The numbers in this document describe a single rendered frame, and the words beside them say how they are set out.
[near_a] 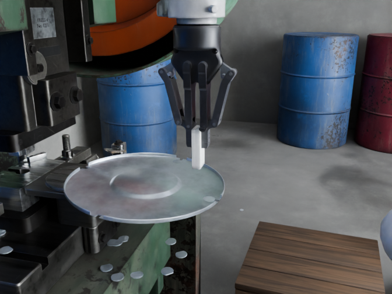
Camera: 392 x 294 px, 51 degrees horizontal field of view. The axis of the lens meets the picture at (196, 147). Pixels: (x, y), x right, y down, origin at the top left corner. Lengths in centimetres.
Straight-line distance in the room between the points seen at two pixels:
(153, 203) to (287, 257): 74
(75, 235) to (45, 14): 39
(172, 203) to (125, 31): 52
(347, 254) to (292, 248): 17
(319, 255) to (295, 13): 286
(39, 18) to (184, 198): 39
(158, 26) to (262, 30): 298
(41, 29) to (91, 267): 43
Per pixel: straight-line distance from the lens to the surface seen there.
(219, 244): 205
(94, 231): 80
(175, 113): 68
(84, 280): 77
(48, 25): 80
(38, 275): 73
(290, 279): 127
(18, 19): 66
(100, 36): 110
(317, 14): 394
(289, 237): 146
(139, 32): 106
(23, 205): 82
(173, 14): 64
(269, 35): 397
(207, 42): 63
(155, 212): 67
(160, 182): 75
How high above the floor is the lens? 109
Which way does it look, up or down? 19 degrees down
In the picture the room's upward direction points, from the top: straight up
